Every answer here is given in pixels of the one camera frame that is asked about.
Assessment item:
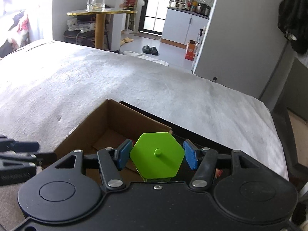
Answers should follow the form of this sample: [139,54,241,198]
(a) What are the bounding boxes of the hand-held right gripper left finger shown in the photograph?
[47,139,133,190]

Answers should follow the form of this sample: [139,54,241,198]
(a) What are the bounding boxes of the red canister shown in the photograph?
[119,0,145,11]

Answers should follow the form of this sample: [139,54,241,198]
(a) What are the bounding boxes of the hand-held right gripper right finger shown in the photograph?
[183,140,263,189]

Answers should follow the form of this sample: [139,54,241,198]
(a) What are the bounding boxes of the hanging black clothes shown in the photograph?
[278,0,308,55]

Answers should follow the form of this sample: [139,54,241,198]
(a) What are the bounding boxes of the white fan stand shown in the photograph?
[121,12,135,34]

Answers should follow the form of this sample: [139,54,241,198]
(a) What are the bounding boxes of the orange cardboard box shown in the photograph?
[184,40,197,61]

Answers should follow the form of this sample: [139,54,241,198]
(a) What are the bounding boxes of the white cloth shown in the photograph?
[122,50,170,67]

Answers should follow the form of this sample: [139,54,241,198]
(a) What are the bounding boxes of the black framed glass door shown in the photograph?
[138,0,174,33]

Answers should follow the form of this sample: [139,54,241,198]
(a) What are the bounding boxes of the brown doormat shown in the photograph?
[133,32,162,40]

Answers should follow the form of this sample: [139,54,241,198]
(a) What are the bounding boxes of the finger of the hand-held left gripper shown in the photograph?
[0,135,40,153]
[0,152,58,186]

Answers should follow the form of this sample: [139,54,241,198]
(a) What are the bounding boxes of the dark round stool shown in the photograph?
[63,30,97,48]

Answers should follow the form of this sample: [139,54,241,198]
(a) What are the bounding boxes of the patterned cloth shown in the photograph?
[0,9,31,59]

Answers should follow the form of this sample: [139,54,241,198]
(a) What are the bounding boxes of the round gold table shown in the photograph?
[67,8,138,50]

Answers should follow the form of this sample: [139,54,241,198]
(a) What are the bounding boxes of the green hexagonal block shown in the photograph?
[129,132,185,182]

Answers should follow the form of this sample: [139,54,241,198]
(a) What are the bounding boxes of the dark grey furniture panel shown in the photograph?
[259,53,308,188]

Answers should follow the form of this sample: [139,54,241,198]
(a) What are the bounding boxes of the steel cooking pot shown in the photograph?
[196,3,211,15]

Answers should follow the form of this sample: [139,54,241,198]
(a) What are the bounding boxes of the white kitchen cabinet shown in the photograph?
[161,7,210,47]

